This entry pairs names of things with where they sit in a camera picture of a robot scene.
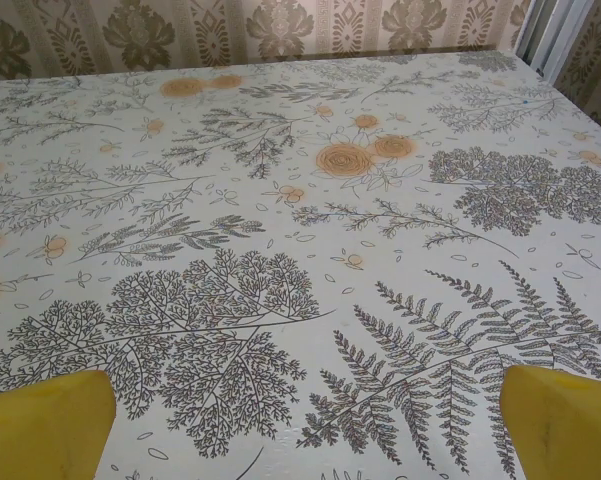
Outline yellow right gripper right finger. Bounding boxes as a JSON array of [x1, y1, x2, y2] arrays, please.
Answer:
[[499, 364, 601, 480]]

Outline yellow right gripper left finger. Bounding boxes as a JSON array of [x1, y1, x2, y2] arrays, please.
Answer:
[[0, 369, 118, 480]]

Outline aluminium frame corner post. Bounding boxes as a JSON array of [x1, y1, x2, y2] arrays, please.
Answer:
[[513, 0, 577, 84]]

